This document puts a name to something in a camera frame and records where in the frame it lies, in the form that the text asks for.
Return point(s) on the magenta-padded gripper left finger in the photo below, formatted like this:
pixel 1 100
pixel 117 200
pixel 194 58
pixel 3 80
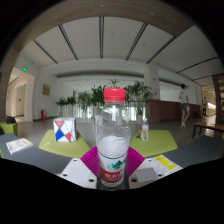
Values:
pixel 78 171

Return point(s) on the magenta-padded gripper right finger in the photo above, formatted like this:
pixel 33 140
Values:
pixel 140 170

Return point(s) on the clear red-capped water bottle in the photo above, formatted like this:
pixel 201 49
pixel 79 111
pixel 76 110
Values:
pixel 112 133

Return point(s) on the small clear water bottle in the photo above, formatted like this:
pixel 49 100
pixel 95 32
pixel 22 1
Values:
pixel 144 131

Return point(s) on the yellow-green table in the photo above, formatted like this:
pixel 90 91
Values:
pixel 160 143
pixel 63 149

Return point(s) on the white and yellow booklet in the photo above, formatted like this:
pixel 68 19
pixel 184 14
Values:
pixel 168 165

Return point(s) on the white red blue cube box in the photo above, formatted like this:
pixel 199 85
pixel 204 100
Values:
pixel 65 130

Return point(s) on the white illustrated magazine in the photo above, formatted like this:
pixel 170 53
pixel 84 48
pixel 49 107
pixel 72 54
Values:
pixel 18 145

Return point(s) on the red trash bin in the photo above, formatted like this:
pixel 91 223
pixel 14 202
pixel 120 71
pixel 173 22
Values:
pixel 43 115

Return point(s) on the row of potted plants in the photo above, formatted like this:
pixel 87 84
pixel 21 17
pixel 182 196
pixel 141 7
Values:
pixel 140 95

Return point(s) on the wooden bench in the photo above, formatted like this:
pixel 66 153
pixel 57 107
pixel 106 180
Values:
pixel 210 126

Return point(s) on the person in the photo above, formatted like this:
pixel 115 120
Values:
pixel 184 100
pixel 204 105

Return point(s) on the black backpack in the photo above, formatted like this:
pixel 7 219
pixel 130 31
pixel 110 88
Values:
pixel 10 120

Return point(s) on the green exit sign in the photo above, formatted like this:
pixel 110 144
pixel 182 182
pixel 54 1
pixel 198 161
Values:
pixel 24 69

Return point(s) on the yellowish wall picture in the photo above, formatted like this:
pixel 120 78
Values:
pixel 46 90

